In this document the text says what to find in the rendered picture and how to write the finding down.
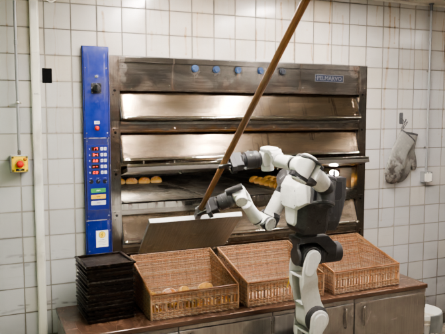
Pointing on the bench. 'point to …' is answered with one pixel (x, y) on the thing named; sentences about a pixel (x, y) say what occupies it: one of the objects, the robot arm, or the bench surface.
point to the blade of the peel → (188, 232)
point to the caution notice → (102, 238)
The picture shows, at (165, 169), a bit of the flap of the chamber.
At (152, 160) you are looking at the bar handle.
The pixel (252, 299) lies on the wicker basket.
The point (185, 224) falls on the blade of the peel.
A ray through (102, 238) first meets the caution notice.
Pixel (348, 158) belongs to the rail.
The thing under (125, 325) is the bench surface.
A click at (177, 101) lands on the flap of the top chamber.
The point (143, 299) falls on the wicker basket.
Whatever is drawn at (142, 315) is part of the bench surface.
